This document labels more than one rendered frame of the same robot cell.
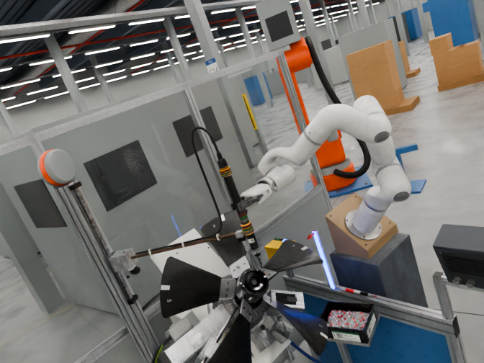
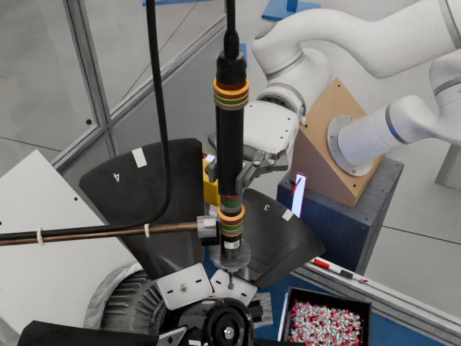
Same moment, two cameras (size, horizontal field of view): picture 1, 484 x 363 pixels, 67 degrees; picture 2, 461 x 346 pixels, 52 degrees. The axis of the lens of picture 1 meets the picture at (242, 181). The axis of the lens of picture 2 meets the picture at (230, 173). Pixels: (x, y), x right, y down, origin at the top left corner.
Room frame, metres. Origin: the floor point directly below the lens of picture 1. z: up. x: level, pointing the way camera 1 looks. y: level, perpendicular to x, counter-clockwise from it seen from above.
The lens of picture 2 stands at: (0.94, 0.25, 2.01)
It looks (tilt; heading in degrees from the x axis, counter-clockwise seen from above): 46 degrees down; 335
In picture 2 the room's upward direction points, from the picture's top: straight up
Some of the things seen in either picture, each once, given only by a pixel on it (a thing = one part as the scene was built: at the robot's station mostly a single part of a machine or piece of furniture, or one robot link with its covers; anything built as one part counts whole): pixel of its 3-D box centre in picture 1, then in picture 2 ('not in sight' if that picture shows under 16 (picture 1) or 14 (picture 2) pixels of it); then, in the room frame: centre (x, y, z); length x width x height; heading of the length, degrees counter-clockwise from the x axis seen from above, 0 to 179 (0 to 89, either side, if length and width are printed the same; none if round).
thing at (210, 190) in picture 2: (282, 251); (202, 176); (1.83, -0.07, 1.02); 0.16 x 0.10 x 0.11; 36
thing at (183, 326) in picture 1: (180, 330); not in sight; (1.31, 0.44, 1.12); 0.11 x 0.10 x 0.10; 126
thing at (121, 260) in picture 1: (122, 259); not in sight; (1.58, 0.64, 1.39); 0.10 x 0.07 x 0.08; 71
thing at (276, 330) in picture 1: (280, 330); not in sight; (1.36, 0.07, 0.91); 0.12 x 0.08 x 0.12; 36
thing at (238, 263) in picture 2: (249, 240); (225, 239); (1.38, 0.06, 1.35); 0.09 x 0.07 x 0.10; 71
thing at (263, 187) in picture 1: (257, 193); (263, 130); (1.44, -0.04, 1.51); 0.11 x 0.10 x 0.07; 126
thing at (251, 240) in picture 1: (238, 206); (231, 174); (1.38, 0.05, 1.50); 0.04 x 0.04 x 0.46
